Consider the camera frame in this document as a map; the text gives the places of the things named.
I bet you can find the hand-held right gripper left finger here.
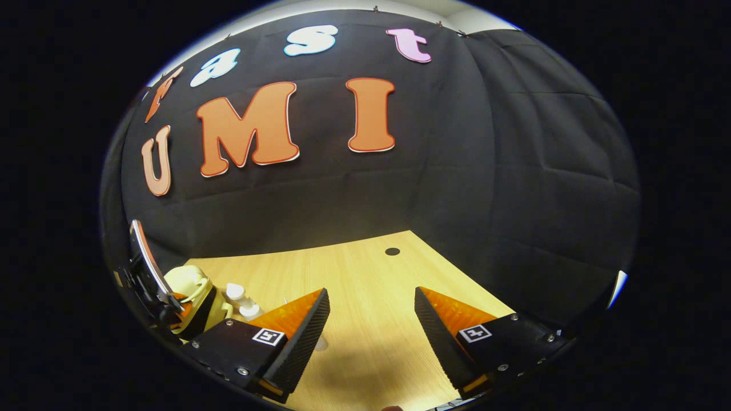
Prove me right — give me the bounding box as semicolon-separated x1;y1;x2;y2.
183;288;331;403

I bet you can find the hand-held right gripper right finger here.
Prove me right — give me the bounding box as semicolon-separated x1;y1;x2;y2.
414;287;572;400

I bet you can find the pale yellow suitcase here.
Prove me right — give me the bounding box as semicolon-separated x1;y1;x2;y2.
163;265;235;341

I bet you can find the white pump bottle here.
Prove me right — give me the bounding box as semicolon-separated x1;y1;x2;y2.
224;282;264;323

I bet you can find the row of small cloth clips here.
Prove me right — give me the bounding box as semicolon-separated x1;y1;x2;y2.
371;5;470;38

